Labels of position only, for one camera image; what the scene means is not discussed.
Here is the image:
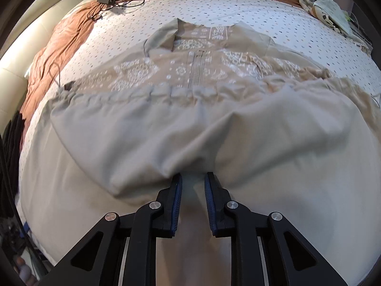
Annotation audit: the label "large beige garment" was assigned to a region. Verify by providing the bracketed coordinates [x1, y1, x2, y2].
[20, 19, 380, 285]

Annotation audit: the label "black clothing at bedside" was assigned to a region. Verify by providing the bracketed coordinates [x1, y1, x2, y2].
[1, 111, 25, 218]

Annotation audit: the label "cream padded headboard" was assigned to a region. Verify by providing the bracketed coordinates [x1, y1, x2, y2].
[1, 0, 84, 130]

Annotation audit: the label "floral white bed sheet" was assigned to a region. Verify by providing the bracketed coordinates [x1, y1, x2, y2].
[17, 0, 381, 263]

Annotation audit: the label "crumpled patterned cloth pile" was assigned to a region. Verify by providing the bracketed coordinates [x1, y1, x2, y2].
[298, 0, 372, 56]

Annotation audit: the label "black charger with cables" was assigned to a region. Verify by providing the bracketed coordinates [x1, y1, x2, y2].
[87, 0, 145, 21]

